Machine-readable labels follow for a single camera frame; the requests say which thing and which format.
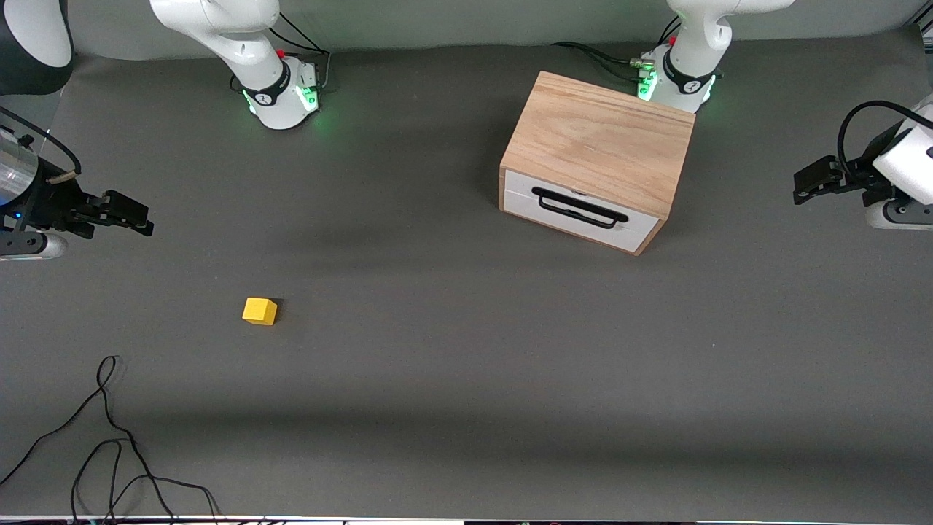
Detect yellow block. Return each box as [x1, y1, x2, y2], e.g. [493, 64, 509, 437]
[242, 297, 278, 326]

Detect white drawer with black handle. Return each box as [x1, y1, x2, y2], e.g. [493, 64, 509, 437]
[503, 169, 665, 252]

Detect wooden drawer cabinet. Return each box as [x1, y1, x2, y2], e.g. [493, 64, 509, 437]
[499, 71, 697, 256]

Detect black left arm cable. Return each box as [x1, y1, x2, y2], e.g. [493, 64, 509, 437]
[837, 101, 933, 172]

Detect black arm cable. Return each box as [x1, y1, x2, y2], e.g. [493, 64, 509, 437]
[0, 106, 81, 179]
[837, 101, 933, 172]

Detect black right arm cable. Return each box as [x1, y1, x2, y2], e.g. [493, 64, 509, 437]
[0, 106, 81, 179]

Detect black right arm base cables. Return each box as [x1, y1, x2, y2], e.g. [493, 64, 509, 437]
[230, 11, 332, 96]

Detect black arm base cables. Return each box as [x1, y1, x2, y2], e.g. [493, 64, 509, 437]
[230, 11, 332, 96]
[552, 18, 682, 82]

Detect loose black cable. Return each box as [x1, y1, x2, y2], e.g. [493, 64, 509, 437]
[0, 355, 223, 523]

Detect black left arm base cables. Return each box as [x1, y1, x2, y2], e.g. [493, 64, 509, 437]
[552, 18, 682, 82]

